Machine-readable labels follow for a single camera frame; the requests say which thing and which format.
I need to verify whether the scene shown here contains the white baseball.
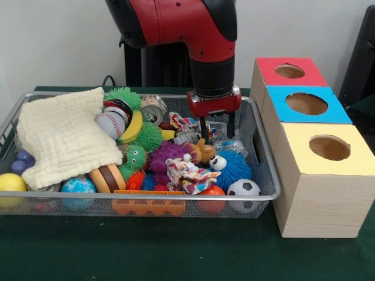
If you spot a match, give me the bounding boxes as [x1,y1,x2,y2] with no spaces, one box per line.
[96,112,127,139]

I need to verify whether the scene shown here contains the wooden box with three holes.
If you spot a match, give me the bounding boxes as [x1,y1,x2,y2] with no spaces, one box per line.
[250,57,375,238]

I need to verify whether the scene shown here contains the soccer ball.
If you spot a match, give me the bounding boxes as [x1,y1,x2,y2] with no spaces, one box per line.
[227,178,262,212]

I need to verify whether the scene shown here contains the purple spiky toy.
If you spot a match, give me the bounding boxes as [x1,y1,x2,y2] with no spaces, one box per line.
[148,140,194,184]

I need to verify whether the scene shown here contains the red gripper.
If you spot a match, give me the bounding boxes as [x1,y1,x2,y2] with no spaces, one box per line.
[186,83,243,143]

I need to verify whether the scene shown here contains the cream waffle cloth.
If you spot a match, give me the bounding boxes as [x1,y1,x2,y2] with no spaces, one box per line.
[16,87,124,190]

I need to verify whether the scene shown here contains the silver wire mesh bin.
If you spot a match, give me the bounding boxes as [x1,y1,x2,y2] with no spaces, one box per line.
[0,91,281,219]

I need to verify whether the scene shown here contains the colourful rope toy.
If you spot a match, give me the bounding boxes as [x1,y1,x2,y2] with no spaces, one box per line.
[169,112,219,138]

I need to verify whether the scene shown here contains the toy hamburger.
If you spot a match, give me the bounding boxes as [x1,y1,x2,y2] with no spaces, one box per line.
[88,163,127,193]

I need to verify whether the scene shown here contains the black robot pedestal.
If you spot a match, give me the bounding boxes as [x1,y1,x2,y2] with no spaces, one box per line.
[118,32,196,88]

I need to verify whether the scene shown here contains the blue puffer ball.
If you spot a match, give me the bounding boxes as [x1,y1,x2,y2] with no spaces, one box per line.
[216,150,253,190]

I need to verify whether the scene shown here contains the crushed drink can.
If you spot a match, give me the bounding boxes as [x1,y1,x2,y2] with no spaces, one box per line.
[140,94,168,124]

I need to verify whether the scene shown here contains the black chair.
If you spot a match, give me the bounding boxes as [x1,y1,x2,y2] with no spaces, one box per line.
[338,5,375,102]

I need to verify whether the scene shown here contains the green puffer ball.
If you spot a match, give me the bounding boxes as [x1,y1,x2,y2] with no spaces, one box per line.
[104,86,143,112]

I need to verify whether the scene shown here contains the crushed clear plastic bottle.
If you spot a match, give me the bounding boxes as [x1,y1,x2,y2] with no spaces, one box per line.
[213,140,246,156]

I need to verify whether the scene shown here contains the dark green table cloth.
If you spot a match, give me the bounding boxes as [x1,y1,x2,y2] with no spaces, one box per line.
[0,85,375,281]
[346,92,375,125]

